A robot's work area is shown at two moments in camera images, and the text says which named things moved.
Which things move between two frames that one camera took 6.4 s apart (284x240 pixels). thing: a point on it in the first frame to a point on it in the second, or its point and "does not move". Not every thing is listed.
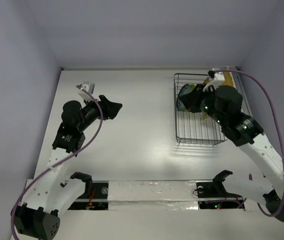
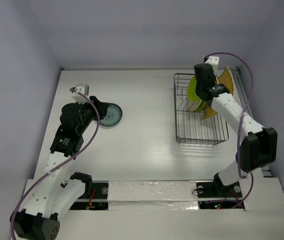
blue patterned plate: [185, 89] to [113, 115]
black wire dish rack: [193, 127] does not move
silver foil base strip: [153, 195] does not move
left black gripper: [109, 109] does not move
